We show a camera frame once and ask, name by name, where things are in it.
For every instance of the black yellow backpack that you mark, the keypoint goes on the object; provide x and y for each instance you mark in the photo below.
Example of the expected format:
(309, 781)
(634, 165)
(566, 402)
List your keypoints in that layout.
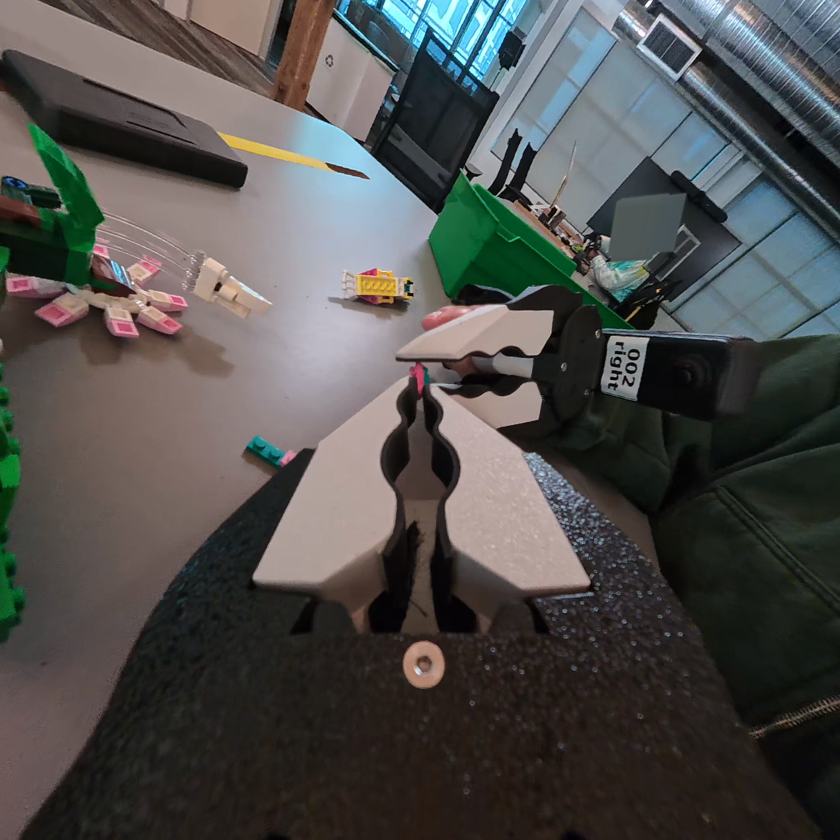
(646, 302)

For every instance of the green lego plant model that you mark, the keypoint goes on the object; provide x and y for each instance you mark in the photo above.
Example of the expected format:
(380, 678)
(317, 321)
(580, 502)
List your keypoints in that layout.
(65, 197)

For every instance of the white lego piece clear rods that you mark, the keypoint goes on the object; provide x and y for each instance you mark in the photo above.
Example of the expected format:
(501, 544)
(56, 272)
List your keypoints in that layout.
(223, 285)

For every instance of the person's green jacket torso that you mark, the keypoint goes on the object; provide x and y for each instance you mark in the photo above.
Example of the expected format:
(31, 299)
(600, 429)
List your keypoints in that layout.
(754, 558)

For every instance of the person's right forearm green sleeve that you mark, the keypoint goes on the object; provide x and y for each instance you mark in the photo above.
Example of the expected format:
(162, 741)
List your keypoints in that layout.
(604, 453)

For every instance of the black camera bar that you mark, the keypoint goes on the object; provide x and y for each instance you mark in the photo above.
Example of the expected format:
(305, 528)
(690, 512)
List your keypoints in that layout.
(699, 197)

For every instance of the person's right hand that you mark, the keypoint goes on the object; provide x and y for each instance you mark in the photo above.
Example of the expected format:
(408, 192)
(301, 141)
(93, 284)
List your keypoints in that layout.
(446, 318)

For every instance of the teal pink lego plate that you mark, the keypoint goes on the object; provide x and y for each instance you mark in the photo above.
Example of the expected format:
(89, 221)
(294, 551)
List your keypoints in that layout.
(262, 447)

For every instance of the white air vent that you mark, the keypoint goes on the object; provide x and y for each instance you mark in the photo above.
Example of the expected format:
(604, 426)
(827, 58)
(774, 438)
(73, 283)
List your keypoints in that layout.
(669, 46)

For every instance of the yellow teal pink lego strip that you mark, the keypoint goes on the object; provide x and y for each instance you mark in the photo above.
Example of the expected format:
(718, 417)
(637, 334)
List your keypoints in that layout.
(417, 377)

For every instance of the pink white lego flower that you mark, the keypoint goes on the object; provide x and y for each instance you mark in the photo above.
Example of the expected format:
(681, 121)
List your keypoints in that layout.
(121, 323)

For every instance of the white recycling cabinet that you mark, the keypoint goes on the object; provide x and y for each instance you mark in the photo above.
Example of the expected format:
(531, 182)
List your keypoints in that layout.
(348, 79)

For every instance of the wooden pillar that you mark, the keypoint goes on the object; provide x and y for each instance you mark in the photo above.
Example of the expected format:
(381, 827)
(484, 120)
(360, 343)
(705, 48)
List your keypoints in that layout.
(302, 52)

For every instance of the silver air duct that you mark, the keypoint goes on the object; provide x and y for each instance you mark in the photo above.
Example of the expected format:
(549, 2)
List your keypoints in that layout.
(754, 72)

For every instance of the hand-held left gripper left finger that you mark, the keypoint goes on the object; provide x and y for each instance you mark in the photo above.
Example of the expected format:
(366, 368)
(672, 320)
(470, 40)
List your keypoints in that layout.
(328, 525)

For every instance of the green plastic bin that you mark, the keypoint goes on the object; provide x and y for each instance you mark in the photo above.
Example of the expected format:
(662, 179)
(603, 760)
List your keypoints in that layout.
(479, 256)

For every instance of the yellow tape strip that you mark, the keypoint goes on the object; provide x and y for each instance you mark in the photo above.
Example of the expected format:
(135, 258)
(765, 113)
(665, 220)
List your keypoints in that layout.
(275, 152)

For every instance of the black office chair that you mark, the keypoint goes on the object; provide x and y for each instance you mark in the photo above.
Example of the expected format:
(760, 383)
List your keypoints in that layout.
(433, 124)

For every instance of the large black screen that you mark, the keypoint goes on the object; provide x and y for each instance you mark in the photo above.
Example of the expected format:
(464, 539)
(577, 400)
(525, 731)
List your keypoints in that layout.
(715, 246)

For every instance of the yellow pink lego vehicle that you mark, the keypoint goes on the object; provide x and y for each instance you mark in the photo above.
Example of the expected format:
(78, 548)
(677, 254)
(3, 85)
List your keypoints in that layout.
(377, 285)

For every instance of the black wall speaker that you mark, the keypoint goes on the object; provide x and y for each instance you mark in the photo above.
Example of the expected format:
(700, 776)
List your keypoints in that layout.
(512, 49)

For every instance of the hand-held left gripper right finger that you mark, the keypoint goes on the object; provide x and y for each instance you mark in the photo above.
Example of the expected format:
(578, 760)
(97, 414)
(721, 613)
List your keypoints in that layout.
(518, 525)

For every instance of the pair of black chairs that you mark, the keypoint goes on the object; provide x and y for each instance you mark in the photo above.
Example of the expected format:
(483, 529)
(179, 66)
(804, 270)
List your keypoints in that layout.
(518, 164)

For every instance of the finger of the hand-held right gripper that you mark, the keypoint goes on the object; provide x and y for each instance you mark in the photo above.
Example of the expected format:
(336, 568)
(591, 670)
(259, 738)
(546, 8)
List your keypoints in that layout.
(485, 331)
(515, 410)

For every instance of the black flat tray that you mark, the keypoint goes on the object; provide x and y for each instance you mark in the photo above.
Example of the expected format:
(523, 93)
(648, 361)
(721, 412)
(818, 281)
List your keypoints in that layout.
(118, 118)

